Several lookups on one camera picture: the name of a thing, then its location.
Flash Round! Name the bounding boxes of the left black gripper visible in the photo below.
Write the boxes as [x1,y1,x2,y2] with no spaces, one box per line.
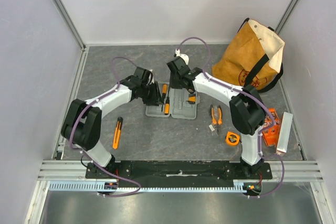
[141,81,164,106]

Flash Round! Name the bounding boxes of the orange black screwdriver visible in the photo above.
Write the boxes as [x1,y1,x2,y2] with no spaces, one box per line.
[162,83,168,101]
[164,98,170,115]

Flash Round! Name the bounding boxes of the grey plastic tool case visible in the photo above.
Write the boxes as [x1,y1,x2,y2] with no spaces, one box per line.
[145,82,200,120]

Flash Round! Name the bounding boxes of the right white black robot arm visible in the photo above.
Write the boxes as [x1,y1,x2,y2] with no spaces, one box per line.
[167,57,266,179]

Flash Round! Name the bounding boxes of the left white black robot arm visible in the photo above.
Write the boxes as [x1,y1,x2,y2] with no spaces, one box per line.
[61,67,163,178]

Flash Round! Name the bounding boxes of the orange utility knife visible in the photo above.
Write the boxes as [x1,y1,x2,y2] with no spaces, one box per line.
[112,117,123,150]

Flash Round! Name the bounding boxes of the brown canvas tote bag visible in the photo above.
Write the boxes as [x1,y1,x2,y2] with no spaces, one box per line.
[212,18,285,93]

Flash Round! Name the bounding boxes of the orange tape measure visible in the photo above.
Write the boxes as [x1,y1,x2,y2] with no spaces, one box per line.
[225,131,240,146]

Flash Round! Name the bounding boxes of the orange printed box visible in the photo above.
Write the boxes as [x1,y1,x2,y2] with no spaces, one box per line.
[262,108,280,146]

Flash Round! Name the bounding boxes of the orange handled pliers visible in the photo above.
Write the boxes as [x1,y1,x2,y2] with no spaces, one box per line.
[209,104,223,135]

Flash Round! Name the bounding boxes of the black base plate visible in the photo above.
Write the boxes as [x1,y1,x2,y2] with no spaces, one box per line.
[85,161,272,181]

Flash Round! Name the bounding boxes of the blue grey cable duct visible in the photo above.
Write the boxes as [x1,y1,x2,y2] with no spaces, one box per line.
[49,181,247,193]

